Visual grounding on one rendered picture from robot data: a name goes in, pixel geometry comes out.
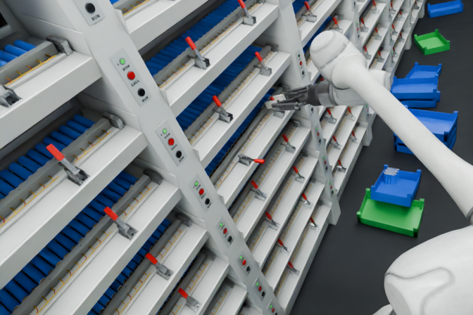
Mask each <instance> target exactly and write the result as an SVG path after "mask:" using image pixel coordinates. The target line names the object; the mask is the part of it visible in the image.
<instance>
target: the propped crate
mask: <svg viewBox="0 0 473 315"><path fill-rule="evenodd" d="M387 167H388V165H384V170H383V171H382V173H381V174H380V176H379V178H378V179H377V181H376V183H375V184H374V185H373V186H371V199H373V200H378V201H382V202H386V203H392V204H396V205H402V206H406V207H411V204H412V202H413V200H414V197H415V194H416V192H417V189H418V186H419V184H420V179H421V170H420V169H418V170H417V173H414V172H405V171H400V170H399V179H398V181H397V182H396V184H394V185H391V184H385V183H384V182H383V176H384V172H385V169H386V168H387Z"/></svg>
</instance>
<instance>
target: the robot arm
mask: <svg viewBox="0 0 473 315"><path fill-rule="evenodd" d="M310 57H311V59H312V62H313V64H314V66H315V67H316V68H317V70H318V71H319V72H320V74H321V75H322V76H323V77H324V78H325V80H324V81H321V82H320V83H319V84H313V85H312V84H309V85H307V86H302V87H298V88H295V89H290V90H288V91H287V93H285V94H281V95H276V96H272V97H273V98H274V101H271V100H270V97H271V96H269V97H268V98H269V100H270V101H267V102H264V104H265V106H266V108H267V109H270V108H279V111H284V110H297V111H299V110H301V106H302V105H308V104H311V105H312V106H320V105H323V106H324V107H331V106H339V105H347V106H357V105H367V104H368V105H369V106H370V107H371V108H372V109H373V110H374V111H375V112H376V114H378V116H380V118H382V120H383V121H384V122H385V123H386V124H387V125H388V126H389V127H390V129H391V130H392V131H393V132H394V133H395V134H396V135H397V137H398V138H399V139H400V140H401V141H402V142H403V143H404V144H405V145H406V146H407V147H408V148H409V149H410V150H411V151H412V153H413V154H414V155H415V156H416V157H417V158H418V159H419V160H420V161H421V162H422V163H423V164H424V166H425V167H426V168H427V169H428V170H429V171H430V172H431V173H432V174H433V175H434V176H435V177H436V178H437V179H438V181H439V182H440V183H441V185H442V186H443V187H444V188H445V189H446V191H447V192H448V193H449V195H450V196H451V198H452V199H453V200H454V201H455V203H456V204H457V206H458V207H459V208H460V210H461V211H462V213H463V214H464V215H465V217H466V218H467V219H468V220H469V222H470V223H471V224H472V225H470V226H468V227H465V228H463V229H458V230H454V231H450V232H447V233H445V234H442V235H440V236H437V237H435V238H432V239H430V240H428V241H426V242H424V243H422V244H420V245H418V246H416V247H414V248H412V249H410V250H408V251H407V252H405V253H403V254H402V255H401V256H400V257H399V258H397V259H396V260H395V261H394V263H393V264H392V265H391V266H390V267H389V269H388V270H387V272H386V274H385V277H384V289H385V292H386V296H387V298H388V300H389V302H390V304H389V305H386V306H384V307H382V308H381V309H380V310H379V311H377V312H376V313H374V314H373V315H473V166H472V165H471V164H469V163H467V162H465V161H464V160H463V159H461V158H460V157H458V156H457V155H456V154H455V153H454V152H452V151H451V150H450V149H449V148H447V147H446V146H445V145H444V144H443V143H442V142H440V141H439V140H438V139H437V138H436V137H435V136H434V135H433V134H432V133H431V132H430V131H429V130H428V129H427V128H426V127H425V126H424V125H423V124H422V123H421V122H420V121H419V120H418V119H417V118H416V117H415V116H414V115H413V114H412V113H411V112H410V111H409V110H408V109H407V108H406V107H405V106H404V105H403V104H402V103H401V102H400V101H398V100H397V99H396V98H395V97H394V96H393V95H392V94H391V93H390V90H391V82H390V79H389V75H388V73H387V72H385V71H382V70H377V69H369V68H368V67H367V60H366V58H365V57H364V55H363V54H361V52H359V50H358V49H357V48H356V47H355V45H354V44H353V43H352V42H349V40H348V39H347V38H346V37H345V36H344V35H342V34H341V33H339V32H337V31H334V30H329V31H325V32H322V33H320V34H319V35H317V36H316V37H315V38H314V40H313V42H312V44H311V46H310Z"/></svg>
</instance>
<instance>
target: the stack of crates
mask: <svg viewBox="0 0 473 315"><path fill-rule="evenodd" d="M404 106H405V107H406V108H407V109H408V110H409V111H410V112H411V113H412V114H413V115H414V116H415V117H416V118H417V119H418V120H419V121H420V122H421V123H422V124H423V125H424V126H425V127H426V128H427V129H428V130H429V131H430V132H431V133H432V134H433V135H434V136H435V137H436V138H437V139H438V140H439V141H440V142H442V143H443V144H444V145H445V146H446V147H447V148H449V149H450V150H452V148H453V146H454V144H455V141H456V131H457V123H458V111H454V113H453V114H450V113H444V112H434V111H428V110H417V109H411V108H408V106H407V105H404ZM393 139H394V150H395V151H399V152H402V153H408V154H412V155H414V154H413V153H412V151H411V150H410V149H409V148H408V147H407V146H406V145H405V144H404V143H403V142H402V141H401V140H400V139H399V138H398V137H397V135H396V134H395V133H393Z"/></svg>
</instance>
